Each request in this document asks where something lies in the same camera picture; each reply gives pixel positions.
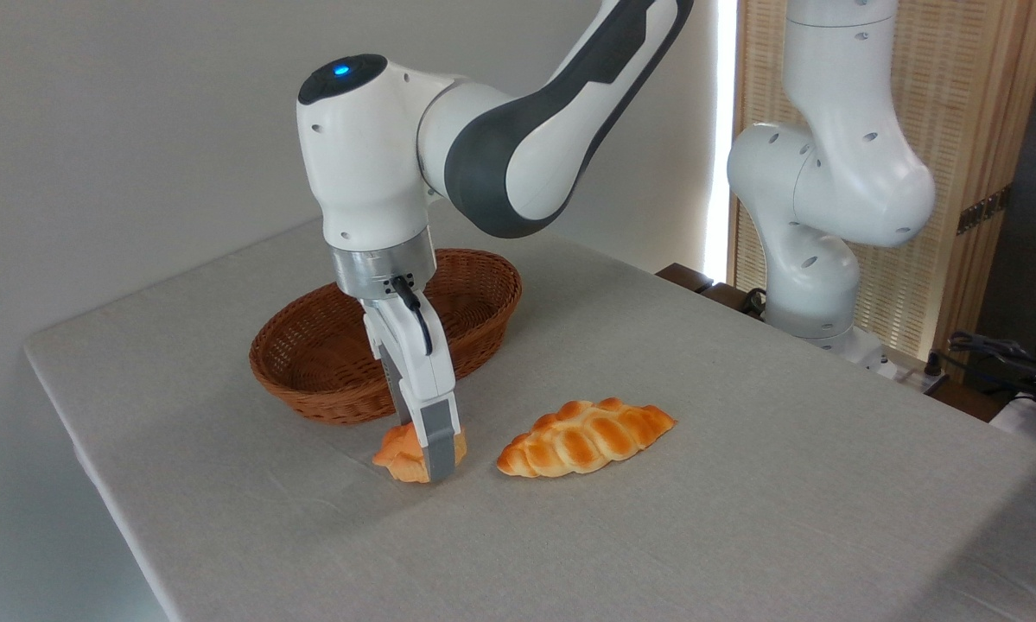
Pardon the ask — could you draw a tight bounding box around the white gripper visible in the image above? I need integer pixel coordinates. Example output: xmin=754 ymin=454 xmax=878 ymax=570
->
xmin=361 ymin=290 xmax=467 ymax=484

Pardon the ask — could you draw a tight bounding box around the round knotted bread roll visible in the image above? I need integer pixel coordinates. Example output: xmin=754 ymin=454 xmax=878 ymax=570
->
xmin=372 ymin=421 xmax=469 ymax=486

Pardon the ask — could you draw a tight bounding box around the brown wicker oval basket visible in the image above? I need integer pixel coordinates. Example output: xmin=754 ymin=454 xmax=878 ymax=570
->
xmin=249 ymin=249 xmax=523 ymax=426

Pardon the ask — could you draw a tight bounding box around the long braided bread loaf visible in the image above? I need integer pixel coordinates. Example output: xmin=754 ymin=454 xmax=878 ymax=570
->
xmin=496 ymin=397 xmax=677 ymax=479

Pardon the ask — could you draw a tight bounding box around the dark wooden furniture edge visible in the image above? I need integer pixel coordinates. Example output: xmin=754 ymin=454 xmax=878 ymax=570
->
xmin=656 ymin=263 xmax=767 ymax=322

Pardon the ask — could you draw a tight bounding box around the grey tablecloth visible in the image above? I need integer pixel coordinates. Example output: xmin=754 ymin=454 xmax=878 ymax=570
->
xmin=23 ymin=216 xmax=1036 ymax=622

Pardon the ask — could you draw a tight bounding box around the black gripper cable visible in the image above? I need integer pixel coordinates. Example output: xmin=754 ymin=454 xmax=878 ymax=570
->
xmin=391 ymin=275 xmax=435 ymax=357

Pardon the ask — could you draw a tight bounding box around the black cable bundle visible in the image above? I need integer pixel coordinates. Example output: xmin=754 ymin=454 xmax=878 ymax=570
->
xmin=945 ymin=330 xmax=1036 ymax=407

